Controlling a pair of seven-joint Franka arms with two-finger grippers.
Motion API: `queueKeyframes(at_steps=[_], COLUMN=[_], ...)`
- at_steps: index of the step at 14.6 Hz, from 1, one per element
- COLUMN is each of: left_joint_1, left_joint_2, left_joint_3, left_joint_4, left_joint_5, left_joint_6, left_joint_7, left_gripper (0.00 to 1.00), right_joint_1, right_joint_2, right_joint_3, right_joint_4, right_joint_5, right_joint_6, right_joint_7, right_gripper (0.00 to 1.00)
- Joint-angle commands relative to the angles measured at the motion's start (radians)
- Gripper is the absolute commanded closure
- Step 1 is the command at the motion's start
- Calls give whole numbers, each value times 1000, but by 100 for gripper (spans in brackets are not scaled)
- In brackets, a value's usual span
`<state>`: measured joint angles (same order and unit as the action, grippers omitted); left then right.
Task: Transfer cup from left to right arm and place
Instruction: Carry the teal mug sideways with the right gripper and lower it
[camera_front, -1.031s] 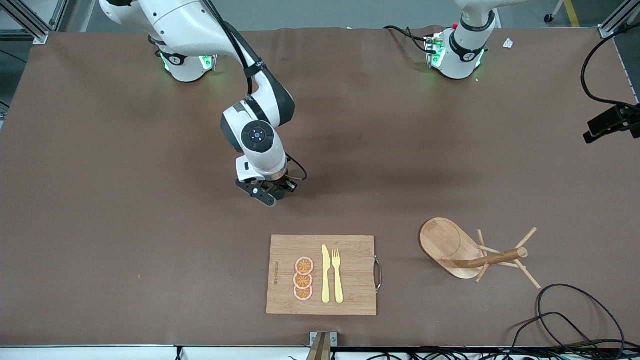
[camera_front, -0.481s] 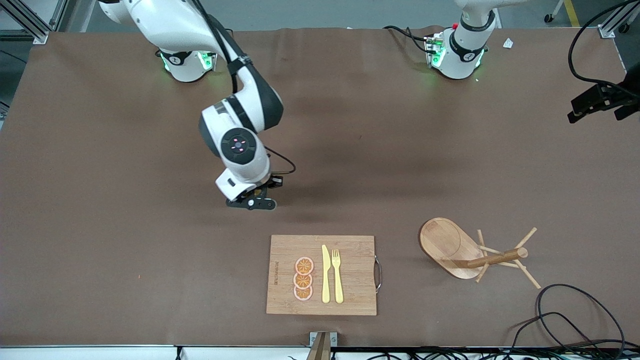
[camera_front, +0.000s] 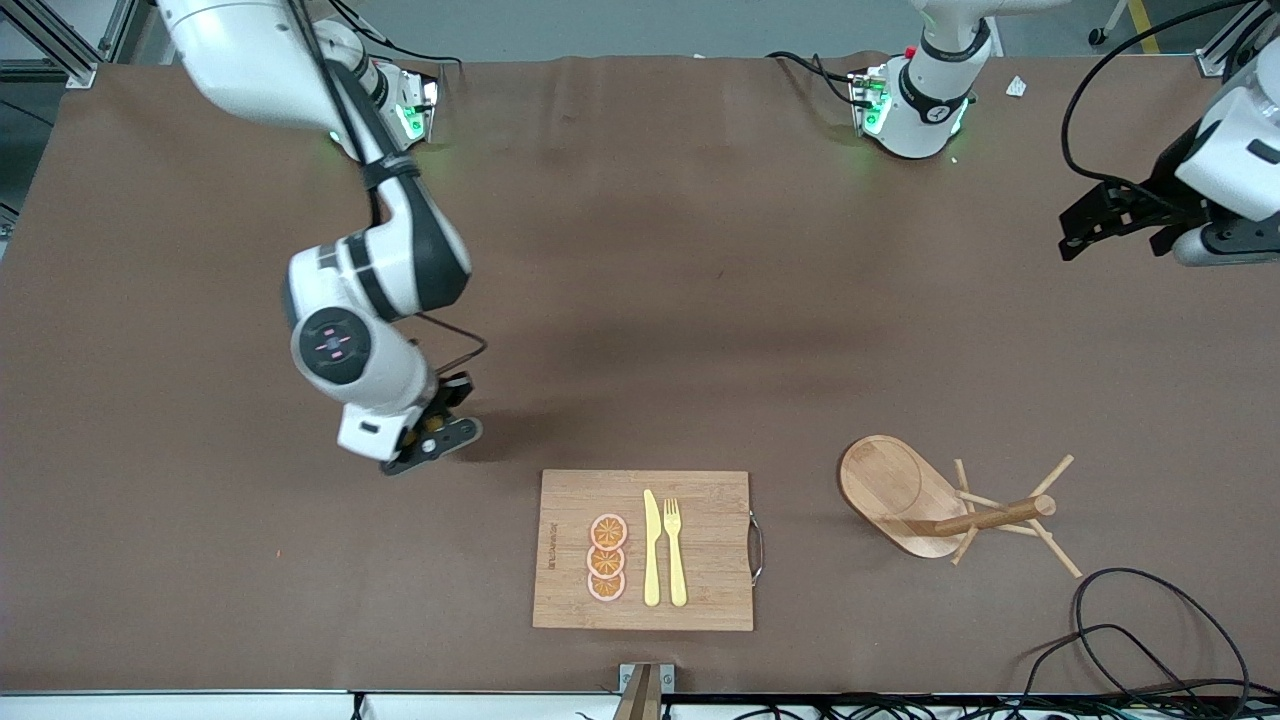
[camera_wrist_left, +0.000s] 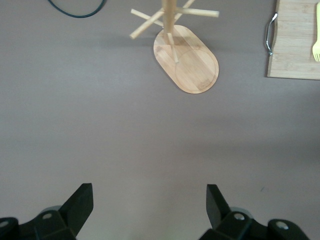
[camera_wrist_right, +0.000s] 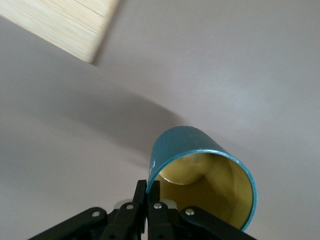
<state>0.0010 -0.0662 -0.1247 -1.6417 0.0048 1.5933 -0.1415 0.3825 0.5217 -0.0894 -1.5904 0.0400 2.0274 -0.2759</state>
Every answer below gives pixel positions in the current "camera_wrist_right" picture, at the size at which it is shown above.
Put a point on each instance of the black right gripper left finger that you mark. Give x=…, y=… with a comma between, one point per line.
x=130, y=215

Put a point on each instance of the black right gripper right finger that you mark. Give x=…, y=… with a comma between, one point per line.
x=158, y=220

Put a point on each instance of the bamboo cutting board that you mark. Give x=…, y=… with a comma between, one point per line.
x=62, y=25

